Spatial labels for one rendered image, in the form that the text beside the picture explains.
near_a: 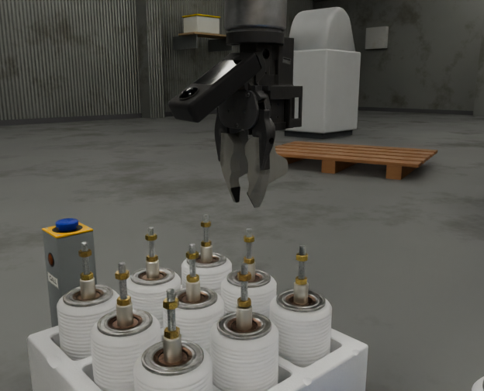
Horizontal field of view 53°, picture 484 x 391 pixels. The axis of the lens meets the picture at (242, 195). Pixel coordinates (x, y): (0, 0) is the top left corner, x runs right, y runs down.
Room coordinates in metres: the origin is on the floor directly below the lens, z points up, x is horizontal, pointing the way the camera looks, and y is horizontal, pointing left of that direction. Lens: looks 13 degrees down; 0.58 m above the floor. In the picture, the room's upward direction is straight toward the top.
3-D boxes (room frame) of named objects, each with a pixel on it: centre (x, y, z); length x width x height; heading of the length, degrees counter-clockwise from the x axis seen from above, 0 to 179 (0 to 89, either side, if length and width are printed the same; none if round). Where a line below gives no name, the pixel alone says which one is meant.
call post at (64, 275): (0.86, 0.33, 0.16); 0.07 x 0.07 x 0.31; 42
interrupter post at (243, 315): (0.61, 0.00, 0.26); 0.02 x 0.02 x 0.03
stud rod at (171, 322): (0.53, 0.08, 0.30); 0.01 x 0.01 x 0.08
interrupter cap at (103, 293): (0.70, 0.24, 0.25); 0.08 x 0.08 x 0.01
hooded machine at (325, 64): (5.60, -0.90, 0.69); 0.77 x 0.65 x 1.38; 133
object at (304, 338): (0.69, -0.09, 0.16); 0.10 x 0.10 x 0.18
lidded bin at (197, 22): (8.88, 0.71, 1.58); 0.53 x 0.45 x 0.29; 135
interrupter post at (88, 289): (0.70, 0.24, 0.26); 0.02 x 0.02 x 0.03
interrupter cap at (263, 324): (0.61, 0.00, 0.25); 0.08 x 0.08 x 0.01
